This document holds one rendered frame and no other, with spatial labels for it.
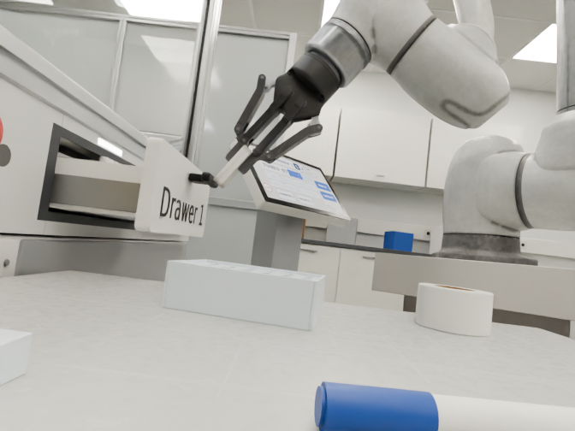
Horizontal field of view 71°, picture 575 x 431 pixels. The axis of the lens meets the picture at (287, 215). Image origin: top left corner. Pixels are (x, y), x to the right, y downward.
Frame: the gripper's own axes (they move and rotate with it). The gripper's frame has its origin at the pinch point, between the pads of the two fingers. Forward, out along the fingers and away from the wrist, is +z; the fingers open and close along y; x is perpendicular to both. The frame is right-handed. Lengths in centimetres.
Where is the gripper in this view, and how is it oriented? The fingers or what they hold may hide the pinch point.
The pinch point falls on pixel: (233, 167)
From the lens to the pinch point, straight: 61.4
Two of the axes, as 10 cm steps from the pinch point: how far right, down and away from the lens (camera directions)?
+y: -7.4, -6.7, 0.5
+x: 0.0, -0.7, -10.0
